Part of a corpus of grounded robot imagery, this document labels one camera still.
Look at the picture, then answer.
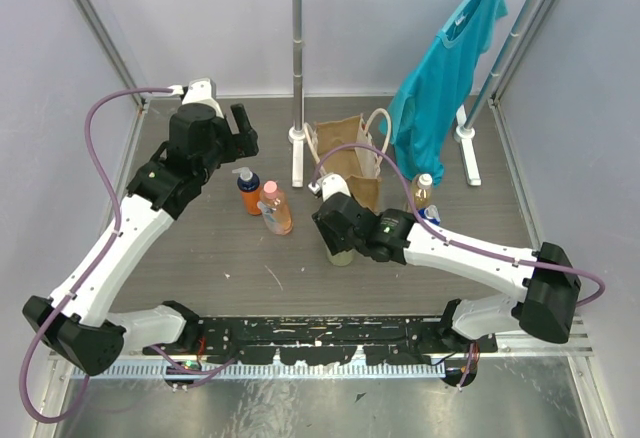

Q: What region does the teal t-shirt on hanger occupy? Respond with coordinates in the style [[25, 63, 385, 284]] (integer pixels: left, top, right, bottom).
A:
[[388, 0, 508, 185]]

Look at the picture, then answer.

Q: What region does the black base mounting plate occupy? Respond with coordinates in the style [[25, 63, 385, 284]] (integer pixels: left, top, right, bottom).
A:
[[161, 315, 469, 366]]

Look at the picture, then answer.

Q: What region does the amber bottle white cap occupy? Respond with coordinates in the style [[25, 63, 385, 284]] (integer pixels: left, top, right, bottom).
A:
[[404, 173, 434, 212]]

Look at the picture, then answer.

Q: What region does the green bottle cream cap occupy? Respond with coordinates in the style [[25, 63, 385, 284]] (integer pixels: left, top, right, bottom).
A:
[[327, 249, 355, 267]]

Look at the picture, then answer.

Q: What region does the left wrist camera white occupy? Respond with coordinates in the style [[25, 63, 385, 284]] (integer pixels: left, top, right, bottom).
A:
[[170, 78, 224, 118]]

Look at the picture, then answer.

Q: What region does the pink cap clear bottle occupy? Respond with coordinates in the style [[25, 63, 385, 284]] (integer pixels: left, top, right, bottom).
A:
[[258, 180, 293, 236]]

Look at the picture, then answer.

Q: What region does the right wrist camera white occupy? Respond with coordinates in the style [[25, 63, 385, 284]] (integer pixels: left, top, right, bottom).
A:
[[308, 173, 351, 202]]

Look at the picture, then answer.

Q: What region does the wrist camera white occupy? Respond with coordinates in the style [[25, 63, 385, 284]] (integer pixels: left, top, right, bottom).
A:
[[308, 173, 351, 202], [170, 78, 224, 118]]

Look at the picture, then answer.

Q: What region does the aluminium frame rail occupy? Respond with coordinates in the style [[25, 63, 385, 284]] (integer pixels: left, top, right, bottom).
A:
[[44, 302, 593, 386]]

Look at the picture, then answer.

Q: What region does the white metal clothes rack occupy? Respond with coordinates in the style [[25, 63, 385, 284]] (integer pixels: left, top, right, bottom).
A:
[[288, 0, 542, 189]]

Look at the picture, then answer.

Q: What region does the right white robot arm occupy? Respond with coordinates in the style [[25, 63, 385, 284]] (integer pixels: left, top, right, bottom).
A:
[[312, 193, 581, 352]]

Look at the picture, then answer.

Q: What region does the blue pump bottle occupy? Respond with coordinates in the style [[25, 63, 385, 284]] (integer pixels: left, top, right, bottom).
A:
[[232, 167, 261, 216]]

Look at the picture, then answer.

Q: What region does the brown canvas tote bag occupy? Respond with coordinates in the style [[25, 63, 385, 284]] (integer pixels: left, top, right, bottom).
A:
[[303, 108, 391, 211]]

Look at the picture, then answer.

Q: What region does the orange bottle blue cap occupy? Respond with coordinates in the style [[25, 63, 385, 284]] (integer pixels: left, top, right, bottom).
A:
[[419, 204, 441, 225]]

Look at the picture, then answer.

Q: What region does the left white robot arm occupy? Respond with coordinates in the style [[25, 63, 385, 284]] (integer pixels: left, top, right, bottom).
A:
[[23, 103, 259, 376]]

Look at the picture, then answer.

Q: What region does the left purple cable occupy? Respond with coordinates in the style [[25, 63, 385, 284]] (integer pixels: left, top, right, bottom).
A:
[[18, 85, 238, 425]]

